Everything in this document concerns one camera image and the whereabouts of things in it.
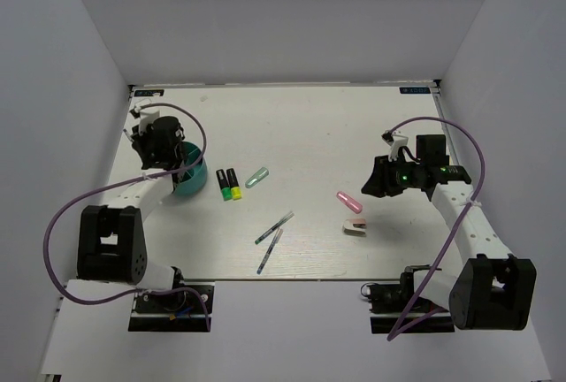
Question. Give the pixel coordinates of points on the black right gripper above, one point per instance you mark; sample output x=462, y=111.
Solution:
x=380, y=183

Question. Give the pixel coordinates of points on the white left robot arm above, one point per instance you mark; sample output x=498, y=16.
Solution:
x=112, y=245

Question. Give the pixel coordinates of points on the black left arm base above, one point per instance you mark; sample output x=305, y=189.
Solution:
x=188, y=310

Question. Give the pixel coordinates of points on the green black highlighter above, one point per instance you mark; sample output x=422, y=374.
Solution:
x=223, y=185

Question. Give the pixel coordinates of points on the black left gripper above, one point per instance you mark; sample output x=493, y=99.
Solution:
x=139, y=142

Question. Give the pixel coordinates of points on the teal round divided organizer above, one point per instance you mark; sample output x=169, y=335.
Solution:
x=195, y=178

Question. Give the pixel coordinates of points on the green clear pen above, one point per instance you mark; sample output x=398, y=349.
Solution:
x=273, y=228

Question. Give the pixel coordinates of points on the yellow black highlighter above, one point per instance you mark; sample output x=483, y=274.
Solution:
x=233, y=184

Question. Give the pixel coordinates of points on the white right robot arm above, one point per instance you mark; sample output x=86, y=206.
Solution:
x=494, y=288

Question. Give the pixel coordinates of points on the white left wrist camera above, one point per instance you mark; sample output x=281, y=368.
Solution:
x=145, y=114

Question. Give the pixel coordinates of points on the blue clear pen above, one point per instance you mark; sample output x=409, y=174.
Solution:
x=268, y=252

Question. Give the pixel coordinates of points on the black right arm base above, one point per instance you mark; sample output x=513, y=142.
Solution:
x=388, y=299

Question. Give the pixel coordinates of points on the pink translucent eraser case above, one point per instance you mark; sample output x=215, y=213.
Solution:
x=350, y=202

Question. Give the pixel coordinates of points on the corner label sticker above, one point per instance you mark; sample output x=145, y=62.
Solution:
x=148, y=93
x=414, y=90

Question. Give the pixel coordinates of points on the thin dark pen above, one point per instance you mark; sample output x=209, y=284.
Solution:
x=127, y=135

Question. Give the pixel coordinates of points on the right corner label sticker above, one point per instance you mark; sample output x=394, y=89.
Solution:
x=414, y=90

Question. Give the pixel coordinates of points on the left corner label sticker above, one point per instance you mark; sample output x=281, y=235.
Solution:
x=148, y=93

